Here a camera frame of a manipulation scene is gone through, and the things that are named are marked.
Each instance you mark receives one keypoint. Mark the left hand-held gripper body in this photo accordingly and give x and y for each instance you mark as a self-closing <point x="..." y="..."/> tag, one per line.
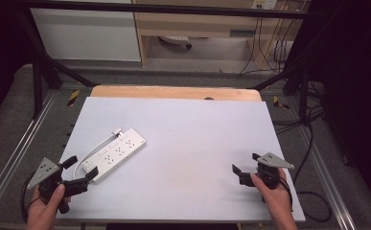
<point x="44" y="172"/>

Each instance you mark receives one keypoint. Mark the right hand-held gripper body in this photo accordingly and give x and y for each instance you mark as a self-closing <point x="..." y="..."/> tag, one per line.
<point x="267" y="174"/>

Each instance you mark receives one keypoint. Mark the white power strip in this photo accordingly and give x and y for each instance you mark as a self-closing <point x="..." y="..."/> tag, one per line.
<point x="116" y="153"/>

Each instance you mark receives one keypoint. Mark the person's right hand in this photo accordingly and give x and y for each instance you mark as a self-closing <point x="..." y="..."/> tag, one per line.
<point x="279" y="201"/>

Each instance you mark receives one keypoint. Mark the person's left hand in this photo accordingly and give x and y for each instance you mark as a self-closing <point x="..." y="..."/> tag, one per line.
<point x="42" y="212"/>

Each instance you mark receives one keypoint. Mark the white plug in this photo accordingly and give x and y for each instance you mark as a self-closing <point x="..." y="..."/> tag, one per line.
<point x="117" y="131"/>

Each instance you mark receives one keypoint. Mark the yellow black tape marker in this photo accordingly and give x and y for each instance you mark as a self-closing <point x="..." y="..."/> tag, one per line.
<point x="279" y="103"/>
<point x="73" y="98"/>

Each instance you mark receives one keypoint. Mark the dark curtain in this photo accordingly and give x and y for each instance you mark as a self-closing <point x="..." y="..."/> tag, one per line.
<point x="355" y="96"/>

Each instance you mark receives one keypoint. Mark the white cabinet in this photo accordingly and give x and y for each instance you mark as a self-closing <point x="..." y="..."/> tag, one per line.
<point x="84" y="35"/>

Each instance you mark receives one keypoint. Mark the white device under desk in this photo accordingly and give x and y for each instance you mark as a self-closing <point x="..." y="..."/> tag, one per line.
<point x="175" y="40"/>

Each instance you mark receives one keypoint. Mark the light wooden desk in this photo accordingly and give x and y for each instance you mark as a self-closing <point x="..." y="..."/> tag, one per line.
<point x="189" y="22"/>

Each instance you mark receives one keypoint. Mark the aluminium rail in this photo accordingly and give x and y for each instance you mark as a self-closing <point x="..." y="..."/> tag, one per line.
<point x="16" y="150"/>
<point x="326" y="179"/>

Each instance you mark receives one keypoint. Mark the white wall socket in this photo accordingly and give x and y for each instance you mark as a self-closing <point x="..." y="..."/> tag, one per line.
<point x="263" y="4"/>

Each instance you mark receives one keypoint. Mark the black metal frame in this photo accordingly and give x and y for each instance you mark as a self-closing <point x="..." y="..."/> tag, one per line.
<point x="173" y="10"/>

